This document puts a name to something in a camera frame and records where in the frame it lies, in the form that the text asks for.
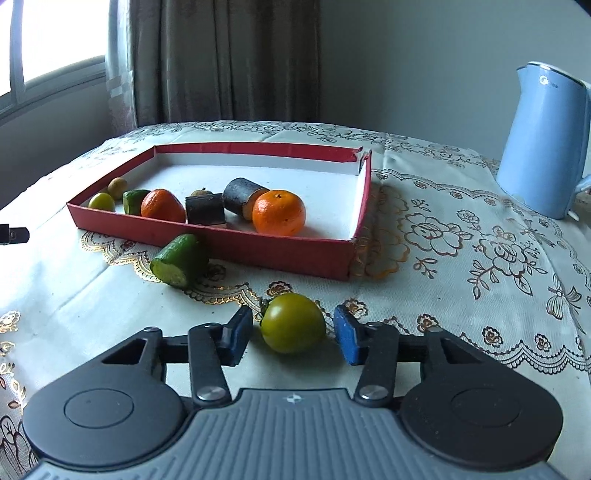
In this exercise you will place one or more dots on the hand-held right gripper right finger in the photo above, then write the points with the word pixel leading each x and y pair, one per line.
pixel 346 339

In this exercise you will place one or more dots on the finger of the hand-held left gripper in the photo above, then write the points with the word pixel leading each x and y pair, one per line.
pixel 11 234

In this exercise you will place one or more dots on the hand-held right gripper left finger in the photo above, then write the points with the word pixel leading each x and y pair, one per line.
pixel 238 339

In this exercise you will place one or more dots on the green tomato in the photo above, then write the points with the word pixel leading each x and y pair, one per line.
pixel 293 323

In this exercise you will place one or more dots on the red cardboard tray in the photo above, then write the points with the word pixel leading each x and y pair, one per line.
pixel 330 217

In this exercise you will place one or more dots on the dark eggplant piece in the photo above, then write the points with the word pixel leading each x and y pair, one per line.
pixel 240 196

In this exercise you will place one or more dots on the orange tangerine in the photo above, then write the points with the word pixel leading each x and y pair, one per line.
pixel 279 213
pixel 162 206

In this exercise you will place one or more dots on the yellow-green lime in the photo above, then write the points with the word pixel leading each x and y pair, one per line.
pixel 101 202

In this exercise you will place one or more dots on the green cucumber piece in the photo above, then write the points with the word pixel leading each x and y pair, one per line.
pixel 180 258
pixel 135 201

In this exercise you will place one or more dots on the small brown longan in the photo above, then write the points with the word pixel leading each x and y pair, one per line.
pixel 202 192
pixel 117 186

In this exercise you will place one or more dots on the dark sugarcane piece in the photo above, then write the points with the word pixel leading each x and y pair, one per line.
pixel 205 211

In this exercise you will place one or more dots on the sheer patterned curtain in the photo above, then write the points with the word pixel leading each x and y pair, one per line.
pixel 120 78

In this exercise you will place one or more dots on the window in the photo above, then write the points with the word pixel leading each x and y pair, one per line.
pixel 51 41

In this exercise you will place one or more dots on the brown curtain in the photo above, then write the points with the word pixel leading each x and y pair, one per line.
pixel 221 60

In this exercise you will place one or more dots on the blue electric kettle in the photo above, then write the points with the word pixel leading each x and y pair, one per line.
pixel 542 147

